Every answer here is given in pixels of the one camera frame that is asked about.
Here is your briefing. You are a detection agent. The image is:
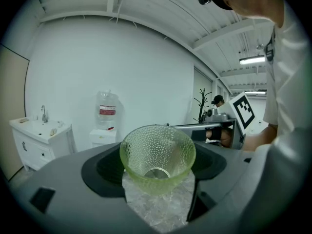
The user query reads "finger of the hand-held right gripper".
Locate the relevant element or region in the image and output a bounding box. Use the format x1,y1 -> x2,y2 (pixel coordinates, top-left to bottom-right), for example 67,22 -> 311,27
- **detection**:
170,122 -> 222,141

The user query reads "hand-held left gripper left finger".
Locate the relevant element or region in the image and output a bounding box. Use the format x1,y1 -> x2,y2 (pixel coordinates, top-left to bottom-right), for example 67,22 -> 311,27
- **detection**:
9,142 -> 159,234

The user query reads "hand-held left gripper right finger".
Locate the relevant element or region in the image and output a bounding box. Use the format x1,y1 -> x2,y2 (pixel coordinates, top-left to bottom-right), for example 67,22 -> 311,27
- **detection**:
187,141 -> 267,234

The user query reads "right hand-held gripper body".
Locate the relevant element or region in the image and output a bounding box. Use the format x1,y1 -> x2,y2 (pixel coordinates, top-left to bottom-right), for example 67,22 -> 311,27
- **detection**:
203,91 -> 256,151

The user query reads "white water dispenser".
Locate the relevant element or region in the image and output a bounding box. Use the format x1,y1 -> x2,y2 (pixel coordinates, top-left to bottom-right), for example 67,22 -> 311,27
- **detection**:
89,126 -> 118,149

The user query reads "green textured glass cup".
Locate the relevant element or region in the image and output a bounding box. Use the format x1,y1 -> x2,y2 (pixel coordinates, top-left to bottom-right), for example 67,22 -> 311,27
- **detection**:
119,125 -> 196,196

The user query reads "person's right forearm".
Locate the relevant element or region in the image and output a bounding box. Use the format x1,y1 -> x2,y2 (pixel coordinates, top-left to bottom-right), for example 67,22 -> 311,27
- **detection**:
243,124 -> 279,153

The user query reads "person's right hand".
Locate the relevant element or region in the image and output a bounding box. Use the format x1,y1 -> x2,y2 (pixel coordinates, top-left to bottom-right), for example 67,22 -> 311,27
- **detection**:
206,128 -> 232,148

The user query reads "black coat rack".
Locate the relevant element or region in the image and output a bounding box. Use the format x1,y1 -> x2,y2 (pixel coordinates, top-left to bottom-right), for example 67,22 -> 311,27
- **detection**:
193,88 -> 213,124

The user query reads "person's white shirt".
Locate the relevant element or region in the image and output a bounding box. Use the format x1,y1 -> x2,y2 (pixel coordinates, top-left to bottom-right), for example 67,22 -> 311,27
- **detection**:
262,0 -> 312,204

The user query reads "white sink cabinet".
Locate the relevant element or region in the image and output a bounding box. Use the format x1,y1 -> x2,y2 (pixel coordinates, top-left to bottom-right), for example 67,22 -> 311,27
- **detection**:
9,117 -> 74,172

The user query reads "chrome faucet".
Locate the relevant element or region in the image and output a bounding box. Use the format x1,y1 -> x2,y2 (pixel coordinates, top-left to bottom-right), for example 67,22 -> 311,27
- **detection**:
40,104 -> 50,123

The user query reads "beige board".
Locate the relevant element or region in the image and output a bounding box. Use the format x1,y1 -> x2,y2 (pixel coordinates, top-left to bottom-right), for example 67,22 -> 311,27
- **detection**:
0,43 -> 30,181

